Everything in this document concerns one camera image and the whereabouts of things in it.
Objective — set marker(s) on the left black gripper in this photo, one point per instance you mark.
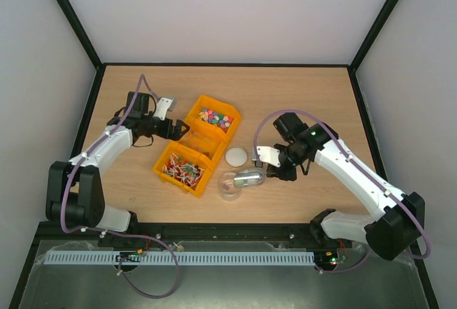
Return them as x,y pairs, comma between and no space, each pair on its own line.
176,135

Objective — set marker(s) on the yellow bin with star candies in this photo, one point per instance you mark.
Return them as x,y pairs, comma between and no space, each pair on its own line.
214,116

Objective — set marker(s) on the white slotted cable duct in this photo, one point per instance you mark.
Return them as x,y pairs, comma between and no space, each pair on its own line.
66,257

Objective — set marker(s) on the black aluminium frame rail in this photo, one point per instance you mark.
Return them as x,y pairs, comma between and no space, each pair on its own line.
295,235

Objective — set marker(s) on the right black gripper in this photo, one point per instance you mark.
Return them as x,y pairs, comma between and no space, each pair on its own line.
280,170

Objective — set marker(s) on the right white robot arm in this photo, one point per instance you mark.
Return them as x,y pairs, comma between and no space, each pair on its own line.
394,219

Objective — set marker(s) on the metal scoop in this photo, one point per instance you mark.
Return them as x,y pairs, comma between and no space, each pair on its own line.
249,177

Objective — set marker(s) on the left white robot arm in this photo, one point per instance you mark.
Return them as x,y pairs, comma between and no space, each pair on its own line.
75,196

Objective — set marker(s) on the white jar lid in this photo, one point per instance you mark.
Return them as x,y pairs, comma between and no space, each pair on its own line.
236,157

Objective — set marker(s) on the clear plastic jar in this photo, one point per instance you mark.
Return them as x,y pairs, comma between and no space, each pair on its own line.
227,189

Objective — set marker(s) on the yellow bin with lollipops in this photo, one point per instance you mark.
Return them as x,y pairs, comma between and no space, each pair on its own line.
184,168

